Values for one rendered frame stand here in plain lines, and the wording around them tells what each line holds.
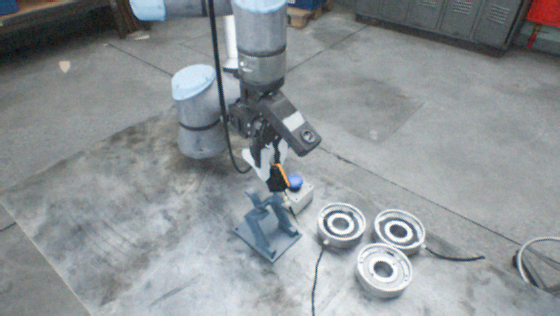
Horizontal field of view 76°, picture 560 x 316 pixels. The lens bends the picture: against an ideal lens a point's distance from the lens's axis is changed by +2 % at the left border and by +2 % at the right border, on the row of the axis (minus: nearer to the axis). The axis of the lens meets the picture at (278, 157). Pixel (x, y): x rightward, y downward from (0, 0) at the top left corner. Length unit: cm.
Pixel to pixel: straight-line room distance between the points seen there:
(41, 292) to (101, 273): 112
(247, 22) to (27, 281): 173
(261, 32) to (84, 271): 61
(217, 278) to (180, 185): 30
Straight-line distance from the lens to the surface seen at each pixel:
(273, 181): 67
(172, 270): 80
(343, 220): 84
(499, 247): 209
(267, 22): 50
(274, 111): 55
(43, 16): 388
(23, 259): 213
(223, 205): 89
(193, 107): 95
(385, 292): 74
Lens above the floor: 146
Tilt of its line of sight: 40 degrees down
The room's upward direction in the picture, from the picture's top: straight up
